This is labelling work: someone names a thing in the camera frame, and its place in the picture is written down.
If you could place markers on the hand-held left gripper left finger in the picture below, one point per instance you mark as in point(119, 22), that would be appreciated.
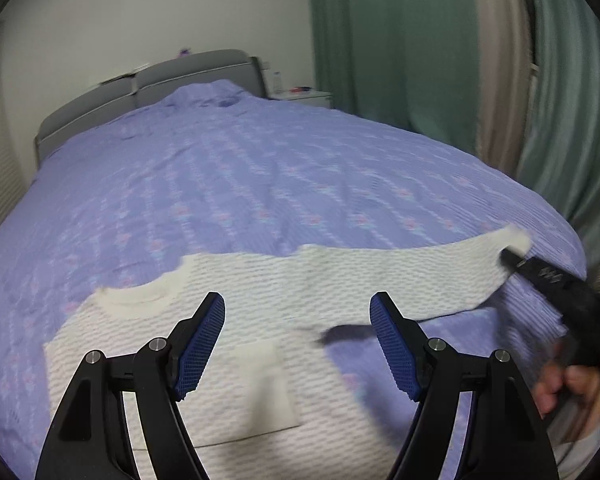
point(204, 342)

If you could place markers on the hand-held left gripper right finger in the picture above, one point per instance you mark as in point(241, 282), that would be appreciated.
point(393, 345)

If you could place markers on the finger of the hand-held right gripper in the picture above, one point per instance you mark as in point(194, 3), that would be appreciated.
point(535, 270)

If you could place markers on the white dotted small shirt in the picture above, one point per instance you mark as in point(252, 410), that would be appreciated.
point(290, 285)

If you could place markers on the person's right forearm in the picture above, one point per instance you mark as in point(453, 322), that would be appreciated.
point(587, 450)

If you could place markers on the person's right hand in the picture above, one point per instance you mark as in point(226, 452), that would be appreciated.
point(560, 385)

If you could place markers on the green curtain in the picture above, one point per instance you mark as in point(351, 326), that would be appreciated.
point(390, 45)
point(575, 110)

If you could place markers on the purple floral bed sheet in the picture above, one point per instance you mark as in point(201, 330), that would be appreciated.
point(230, 170)

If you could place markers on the beige curtain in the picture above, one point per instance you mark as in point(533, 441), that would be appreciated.
point(502, 60)

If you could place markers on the white nightstand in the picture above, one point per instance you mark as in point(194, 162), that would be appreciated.
point(305, 98)

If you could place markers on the clear plastic bottle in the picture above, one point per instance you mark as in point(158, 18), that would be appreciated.
point(277, 82)

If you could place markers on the small red item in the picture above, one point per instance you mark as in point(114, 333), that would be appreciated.
point(300, 90)

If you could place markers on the grey bed headboard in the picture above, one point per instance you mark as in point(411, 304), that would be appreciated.
point(190, 72)

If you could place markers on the small purple item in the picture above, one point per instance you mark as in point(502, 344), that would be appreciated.
point(185, 52)

